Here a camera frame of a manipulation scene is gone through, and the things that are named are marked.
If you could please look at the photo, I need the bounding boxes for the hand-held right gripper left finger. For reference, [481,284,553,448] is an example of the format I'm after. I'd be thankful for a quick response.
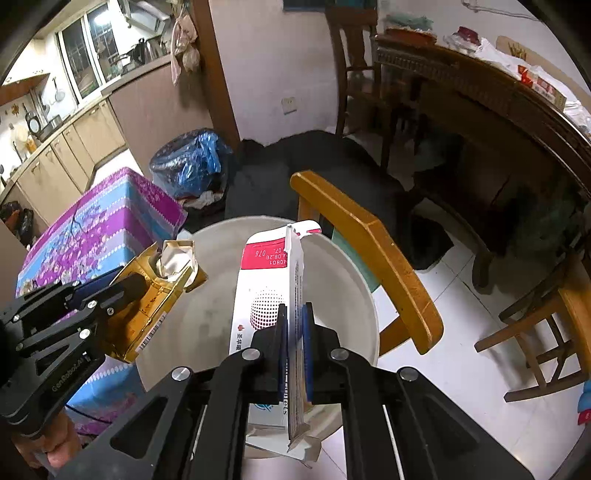
[53,302,289,480]

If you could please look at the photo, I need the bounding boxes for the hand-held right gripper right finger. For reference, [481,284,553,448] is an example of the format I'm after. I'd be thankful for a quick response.
[299,301,536,480]

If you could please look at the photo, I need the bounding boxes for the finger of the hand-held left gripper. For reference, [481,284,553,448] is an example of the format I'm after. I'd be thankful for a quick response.
[14,273,149,365]
[0,267,124,324]

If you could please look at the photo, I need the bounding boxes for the gold cardboard box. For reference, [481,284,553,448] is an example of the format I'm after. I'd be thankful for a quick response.
[104,240,208,363]

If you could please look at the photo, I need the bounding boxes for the white red carton box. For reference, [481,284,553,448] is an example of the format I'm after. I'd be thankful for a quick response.
[228,220,324,469]

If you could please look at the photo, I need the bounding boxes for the white plastic basin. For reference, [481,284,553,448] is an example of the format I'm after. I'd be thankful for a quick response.
[134,215,380,457]

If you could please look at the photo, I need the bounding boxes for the blue bag trash bin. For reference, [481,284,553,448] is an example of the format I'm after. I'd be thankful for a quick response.
[148,128,234,208]

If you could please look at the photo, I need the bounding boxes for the person's left hand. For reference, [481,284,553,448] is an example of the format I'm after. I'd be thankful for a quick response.
[11,413,86,474]

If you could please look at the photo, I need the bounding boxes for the floral covered table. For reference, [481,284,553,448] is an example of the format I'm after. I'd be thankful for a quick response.
[16,166,188,439]

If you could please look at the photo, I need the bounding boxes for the black bag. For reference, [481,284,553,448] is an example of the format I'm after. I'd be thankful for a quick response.
[0,199,35,247]

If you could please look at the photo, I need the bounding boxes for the yellow wooden chair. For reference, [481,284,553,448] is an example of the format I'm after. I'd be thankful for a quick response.
[290,170,445,356]

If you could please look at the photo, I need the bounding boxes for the beige base kitchen cabinets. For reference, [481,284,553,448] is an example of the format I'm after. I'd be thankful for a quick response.
[0,60,204,222]

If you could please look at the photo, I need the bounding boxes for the barred kitchen window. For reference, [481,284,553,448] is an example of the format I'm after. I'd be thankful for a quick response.
[55,0,134,100]

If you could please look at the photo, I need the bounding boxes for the hanging cloth bags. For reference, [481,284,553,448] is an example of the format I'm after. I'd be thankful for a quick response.
[170,7,201,86]

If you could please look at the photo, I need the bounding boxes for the light wooden chair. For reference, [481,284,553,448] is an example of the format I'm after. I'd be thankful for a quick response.
[475,251,591,402]

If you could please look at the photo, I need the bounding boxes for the steel range hood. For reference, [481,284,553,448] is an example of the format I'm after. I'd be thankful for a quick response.
[117,0,171,33]

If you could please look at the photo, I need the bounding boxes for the blue pink object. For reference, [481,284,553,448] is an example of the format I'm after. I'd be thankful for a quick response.
[577,381,591,423]

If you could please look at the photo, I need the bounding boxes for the dark wooden chair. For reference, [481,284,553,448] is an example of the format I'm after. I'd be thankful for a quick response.
[325,7,393,171]

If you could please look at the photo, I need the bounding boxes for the dark wooden dining table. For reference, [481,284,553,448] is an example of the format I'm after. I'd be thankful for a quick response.
[372,34,591,289]

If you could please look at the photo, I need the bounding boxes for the red flowerpot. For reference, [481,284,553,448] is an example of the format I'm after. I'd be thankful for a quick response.
[383,13,437,44]

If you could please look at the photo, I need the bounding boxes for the beige board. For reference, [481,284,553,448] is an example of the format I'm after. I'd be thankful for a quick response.
[496,36,541,65]

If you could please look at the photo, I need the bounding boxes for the wall kitchen cabinet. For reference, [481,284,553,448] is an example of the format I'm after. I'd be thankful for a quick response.
[0,71,51,109]

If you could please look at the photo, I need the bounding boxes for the brown door frame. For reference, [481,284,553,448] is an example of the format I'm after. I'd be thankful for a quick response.
[190,0,242,144]

